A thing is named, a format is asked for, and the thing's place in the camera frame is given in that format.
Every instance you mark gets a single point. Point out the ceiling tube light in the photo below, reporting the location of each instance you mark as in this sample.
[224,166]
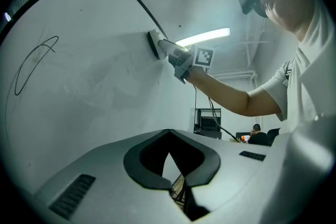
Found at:
[203,36]

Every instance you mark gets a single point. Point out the white whiteboard with black frame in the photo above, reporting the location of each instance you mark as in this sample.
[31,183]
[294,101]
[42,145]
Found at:
[92,65]

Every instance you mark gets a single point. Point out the white whiteboard eraser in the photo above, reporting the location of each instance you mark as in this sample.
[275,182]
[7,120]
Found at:
[155,46]

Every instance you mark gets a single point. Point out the person's head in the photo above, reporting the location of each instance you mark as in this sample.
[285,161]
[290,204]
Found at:
[286,2]

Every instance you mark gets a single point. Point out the person's white shirt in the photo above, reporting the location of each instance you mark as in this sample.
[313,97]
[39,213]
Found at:
[309,81]

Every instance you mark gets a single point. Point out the black shelf cabinet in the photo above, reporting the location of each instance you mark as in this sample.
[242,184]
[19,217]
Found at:
[207,123]

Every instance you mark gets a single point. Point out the black office chair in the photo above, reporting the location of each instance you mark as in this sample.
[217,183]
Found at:
[273,136]

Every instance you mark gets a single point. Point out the white ceiling pipe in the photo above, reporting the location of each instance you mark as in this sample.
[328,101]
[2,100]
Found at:
[236,74]

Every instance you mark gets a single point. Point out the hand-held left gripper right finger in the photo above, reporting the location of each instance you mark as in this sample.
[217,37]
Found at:
[231,173]

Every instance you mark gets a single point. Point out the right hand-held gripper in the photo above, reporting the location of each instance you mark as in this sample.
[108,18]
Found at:
[202,58]

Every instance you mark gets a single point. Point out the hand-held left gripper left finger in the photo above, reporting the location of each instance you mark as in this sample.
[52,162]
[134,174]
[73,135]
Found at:
[105,191]

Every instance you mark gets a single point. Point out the person's right forearm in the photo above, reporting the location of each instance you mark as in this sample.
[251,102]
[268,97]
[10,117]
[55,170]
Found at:
[223,93]

